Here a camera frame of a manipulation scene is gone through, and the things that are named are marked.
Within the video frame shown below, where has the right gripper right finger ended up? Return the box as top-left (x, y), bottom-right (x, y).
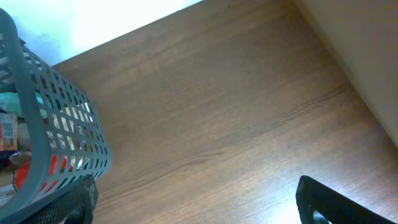
top-left (295, 175), bottom-right (394, 224)

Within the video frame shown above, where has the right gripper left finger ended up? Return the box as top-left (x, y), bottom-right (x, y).
top-left (21, 174), bottom-right (98, 224)

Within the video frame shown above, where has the red San Remo pasta pack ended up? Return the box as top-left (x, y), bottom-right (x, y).
top-left (14, 155), bottom-right (67, 190)

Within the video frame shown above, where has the beige cookie bag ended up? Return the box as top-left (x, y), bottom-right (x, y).
top-left (8, 123), bottom-right (32, 170)

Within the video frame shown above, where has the Kleenex tissue multipack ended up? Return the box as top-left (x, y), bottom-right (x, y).
top-left (1, 113), bottom-right (18, 151)

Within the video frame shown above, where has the light blue tissue packet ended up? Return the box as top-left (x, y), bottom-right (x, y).
top-left (1, 92), bottom-right (25, 121)

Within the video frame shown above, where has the dark grey plastic basket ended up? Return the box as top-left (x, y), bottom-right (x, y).
top-left (1, 10), bottom-right (113, 220)

